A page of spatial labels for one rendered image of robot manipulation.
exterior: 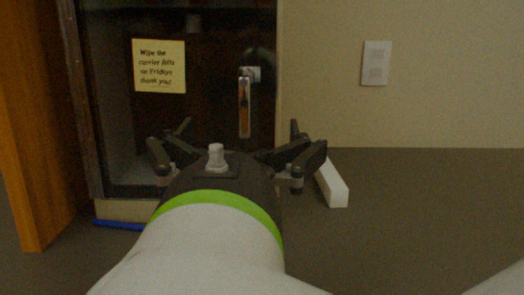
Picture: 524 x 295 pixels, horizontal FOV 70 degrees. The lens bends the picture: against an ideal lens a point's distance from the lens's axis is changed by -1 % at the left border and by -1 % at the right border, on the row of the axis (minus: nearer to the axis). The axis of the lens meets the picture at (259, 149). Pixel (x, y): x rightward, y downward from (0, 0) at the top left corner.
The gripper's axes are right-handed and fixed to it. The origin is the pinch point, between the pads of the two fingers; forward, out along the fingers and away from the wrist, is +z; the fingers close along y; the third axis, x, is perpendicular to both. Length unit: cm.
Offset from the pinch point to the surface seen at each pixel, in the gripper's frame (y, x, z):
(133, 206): 19.5, 17.4, 10.6
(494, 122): -66, 14, 54
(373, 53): -30, -4, 53
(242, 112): 0.0, -1.3, 4.4
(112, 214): 23.5, 18.9, 10.6
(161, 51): 12.1, -9.1, 9.4
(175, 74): 10.3, -5.7, 9.4
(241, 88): 0.1, -4.7, 4.4
